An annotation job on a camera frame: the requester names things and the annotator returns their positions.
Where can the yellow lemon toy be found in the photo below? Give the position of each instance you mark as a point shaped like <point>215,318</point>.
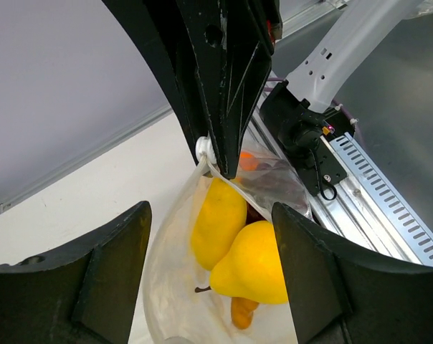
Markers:
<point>222,216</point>
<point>252,268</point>

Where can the orange fruit toy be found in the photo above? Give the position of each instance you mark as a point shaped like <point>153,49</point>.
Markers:
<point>248,162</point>

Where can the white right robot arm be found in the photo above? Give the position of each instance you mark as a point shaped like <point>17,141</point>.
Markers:
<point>359,30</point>

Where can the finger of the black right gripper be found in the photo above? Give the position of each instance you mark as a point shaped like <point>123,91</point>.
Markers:
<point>158,31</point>
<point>223,60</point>

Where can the clear dotted zip top bag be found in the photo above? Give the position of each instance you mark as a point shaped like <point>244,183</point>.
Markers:
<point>178,304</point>

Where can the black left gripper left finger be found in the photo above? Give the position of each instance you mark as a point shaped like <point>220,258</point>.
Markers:
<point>84,291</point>

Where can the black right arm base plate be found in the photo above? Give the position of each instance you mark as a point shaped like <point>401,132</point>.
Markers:
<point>302,136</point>

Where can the white slotted cable duct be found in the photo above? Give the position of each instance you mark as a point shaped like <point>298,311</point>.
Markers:
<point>405,226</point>

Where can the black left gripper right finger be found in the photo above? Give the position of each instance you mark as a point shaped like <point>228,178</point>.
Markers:
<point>341,292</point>

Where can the aluminium mounting rail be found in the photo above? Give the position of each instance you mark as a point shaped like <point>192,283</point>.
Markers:
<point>356,218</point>

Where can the dark red grape bunch toy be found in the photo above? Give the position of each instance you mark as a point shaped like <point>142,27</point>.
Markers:
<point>275,180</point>

